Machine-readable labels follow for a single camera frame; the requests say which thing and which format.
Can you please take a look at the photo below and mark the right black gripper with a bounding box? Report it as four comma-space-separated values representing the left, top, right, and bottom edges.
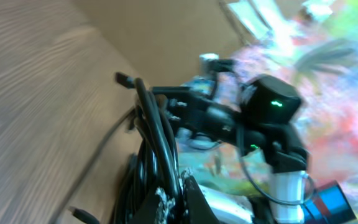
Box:
150, 86, 238, 143

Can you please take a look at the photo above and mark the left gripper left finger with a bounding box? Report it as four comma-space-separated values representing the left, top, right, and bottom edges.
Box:
128, 187, 176, 224

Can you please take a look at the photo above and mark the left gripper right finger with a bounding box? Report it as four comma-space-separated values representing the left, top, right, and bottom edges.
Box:
184, 176, 219, 224

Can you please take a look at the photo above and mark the black usb cable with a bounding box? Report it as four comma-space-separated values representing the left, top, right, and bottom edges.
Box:
50, 72, 183, 224

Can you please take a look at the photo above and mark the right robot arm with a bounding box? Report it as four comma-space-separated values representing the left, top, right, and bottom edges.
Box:
152, 75, 357, 223

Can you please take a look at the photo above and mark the cardboard back panel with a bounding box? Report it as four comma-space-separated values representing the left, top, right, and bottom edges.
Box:
73, 0, 242, 86

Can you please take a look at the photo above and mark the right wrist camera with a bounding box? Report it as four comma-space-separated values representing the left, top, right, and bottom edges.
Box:
199, 53, 236, 77

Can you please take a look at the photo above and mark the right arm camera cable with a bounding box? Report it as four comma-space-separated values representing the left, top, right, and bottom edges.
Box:
234, 124, 316, 207

